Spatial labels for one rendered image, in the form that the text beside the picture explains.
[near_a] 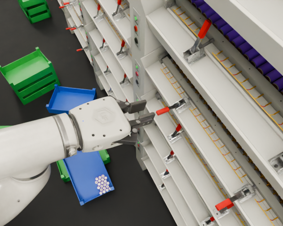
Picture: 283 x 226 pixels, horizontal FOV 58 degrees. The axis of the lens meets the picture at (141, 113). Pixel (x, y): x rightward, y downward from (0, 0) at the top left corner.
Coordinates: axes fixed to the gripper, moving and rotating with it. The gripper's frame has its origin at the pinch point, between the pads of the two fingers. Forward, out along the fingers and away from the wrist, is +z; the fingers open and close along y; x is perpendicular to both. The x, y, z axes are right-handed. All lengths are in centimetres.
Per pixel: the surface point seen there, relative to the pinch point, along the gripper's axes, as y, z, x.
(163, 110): 2.6, 9.8, 6.0
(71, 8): 143, 34, 61
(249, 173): -21.2, 17.3, 3.3
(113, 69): 58, 26, 44
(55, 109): 86, 3, 100
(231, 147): -14.4, 17.8, 3.1
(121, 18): 44.6, 17.8, 6.0
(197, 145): -8.9, 13.9, 8.2
